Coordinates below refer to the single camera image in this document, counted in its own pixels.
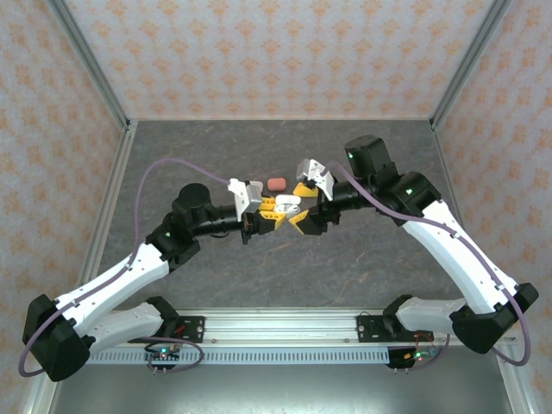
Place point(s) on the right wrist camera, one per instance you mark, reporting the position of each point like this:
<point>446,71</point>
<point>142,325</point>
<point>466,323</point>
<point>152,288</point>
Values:
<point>321,179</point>

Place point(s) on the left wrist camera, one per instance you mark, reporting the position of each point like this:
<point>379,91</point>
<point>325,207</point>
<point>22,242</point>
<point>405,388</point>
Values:
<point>252,196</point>

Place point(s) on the pink earbud charging case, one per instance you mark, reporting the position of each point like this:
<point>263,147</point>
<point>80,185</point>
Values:
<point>276,184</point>

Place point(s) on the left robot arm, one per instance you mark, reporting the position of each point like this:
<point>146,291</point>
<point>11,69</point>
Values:
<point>112,276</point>

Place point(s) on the grey metal panel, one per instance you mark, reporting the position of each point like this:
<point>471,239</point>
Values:
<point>276,392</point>

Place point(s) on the aluminium corner post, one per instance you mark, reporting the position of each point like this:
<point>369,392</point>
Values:
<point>470,64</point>
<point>90,64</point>

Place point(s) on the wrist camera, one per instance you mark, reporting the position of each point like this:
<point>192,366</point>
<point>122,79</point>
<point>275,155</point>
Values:
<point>252,196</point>
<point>321,179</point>

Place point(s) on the white earbud charging case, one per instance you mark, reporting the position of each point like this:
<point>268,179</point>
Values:
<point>288,199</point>

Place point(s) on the aluminium side rail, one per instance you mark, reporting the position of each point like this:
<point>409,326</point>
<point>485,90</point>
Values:
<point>436,131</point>
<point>129,133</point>

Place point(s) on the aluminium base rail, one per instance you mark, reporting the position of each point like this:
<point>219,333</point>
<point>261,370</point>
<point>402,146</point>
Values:
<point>280,328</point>

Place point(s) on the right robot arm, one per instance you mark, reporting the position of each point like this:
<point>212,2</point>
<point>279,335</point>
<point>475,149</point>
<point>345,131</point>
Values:
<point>461,254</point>

